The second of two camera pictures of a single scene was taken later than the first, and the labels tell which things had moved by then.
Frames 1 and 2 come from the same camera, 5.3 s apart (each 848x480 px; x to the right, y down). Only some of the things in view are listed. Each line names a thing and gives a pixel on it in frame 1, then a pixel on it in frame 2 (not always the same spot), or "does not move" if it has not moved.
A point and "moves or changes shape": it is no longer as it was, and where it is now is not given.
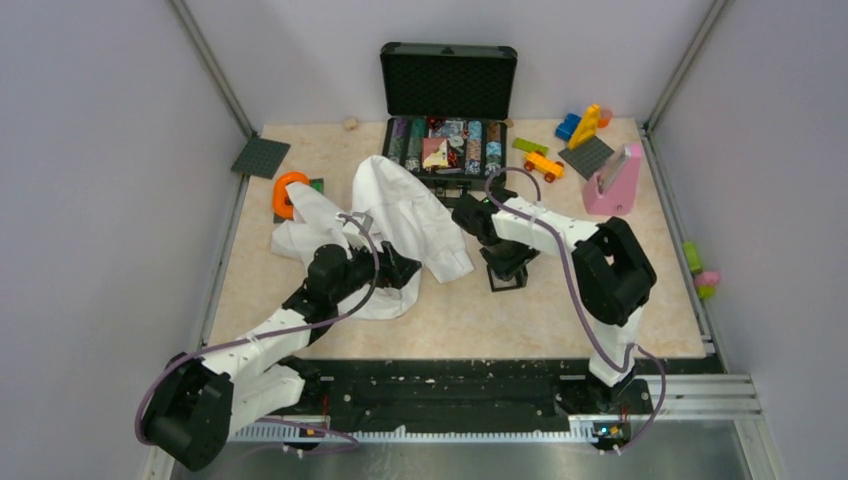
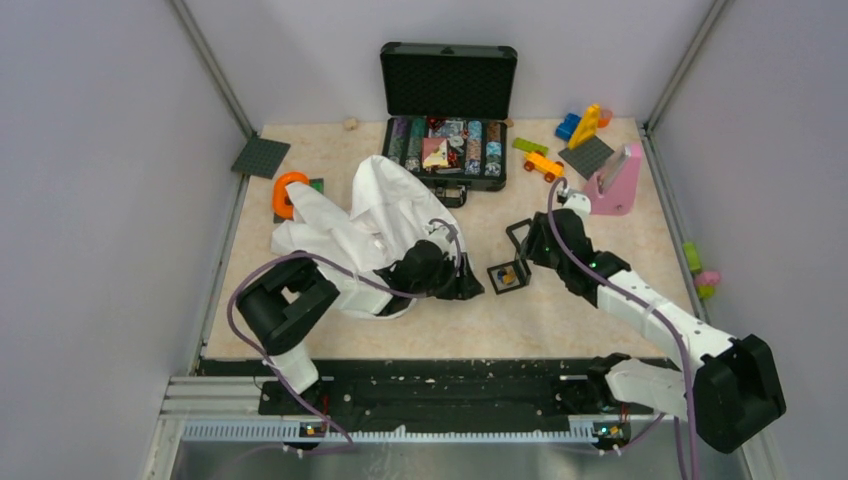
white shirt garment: [399, 212] does not move
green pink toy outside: [706, 282] does not move
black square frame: [521, 279] moves or changes shape
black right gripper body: [505, 257] → [538, 249]
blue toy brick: [565, 129] does not move
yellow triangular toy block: [587, 126] does not move
